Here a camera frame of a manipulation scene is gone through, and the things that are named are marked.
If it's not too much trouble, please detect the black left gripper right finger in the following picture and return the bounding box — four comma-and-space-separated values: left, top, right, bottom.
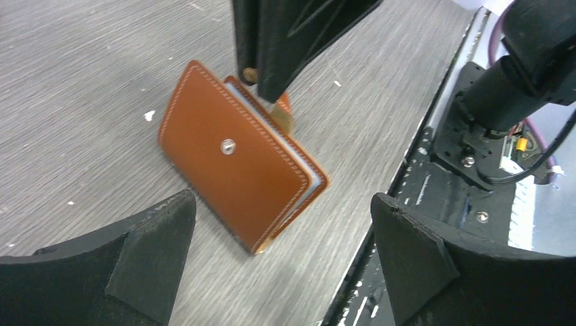
370, 193, 575, 325

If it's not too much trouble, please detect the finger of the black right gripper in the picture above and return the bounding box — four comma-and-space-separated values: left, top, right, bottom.
232, 0, 259, 86
257, 0, 382, 102

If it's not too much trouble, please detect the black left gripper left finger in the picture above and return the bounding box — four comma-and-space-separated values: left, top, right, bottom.
1, 189, 196, 325

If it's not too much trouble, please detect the brown leather card holder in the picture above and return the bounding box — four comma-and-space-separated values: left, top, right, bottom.
158, 60, 329, 255

